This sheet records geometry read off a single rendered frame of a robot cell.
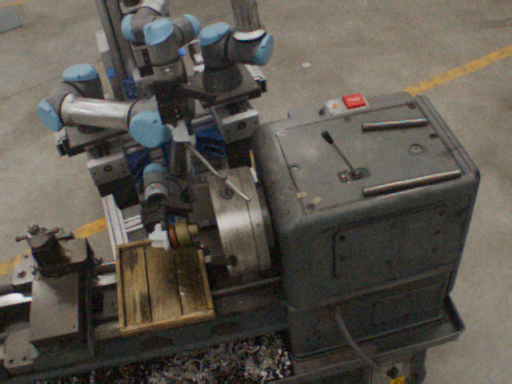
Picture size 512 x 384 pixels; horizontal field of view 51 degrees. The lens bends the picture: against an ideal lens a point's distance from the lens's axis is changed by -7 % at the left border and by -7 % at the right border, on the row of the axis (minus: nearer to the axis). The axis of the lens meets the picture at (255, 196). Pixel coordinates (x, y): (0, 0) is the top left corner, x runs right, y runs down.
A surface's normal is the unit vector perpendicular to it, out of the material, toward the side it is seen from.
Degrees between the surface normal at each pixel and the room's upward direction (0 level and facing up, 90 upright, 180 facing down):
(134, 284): 0
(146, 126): 90
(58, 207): 0
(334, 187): 0
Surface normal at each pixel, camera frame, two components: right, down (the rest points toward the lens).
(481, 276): -0.11, -0.70
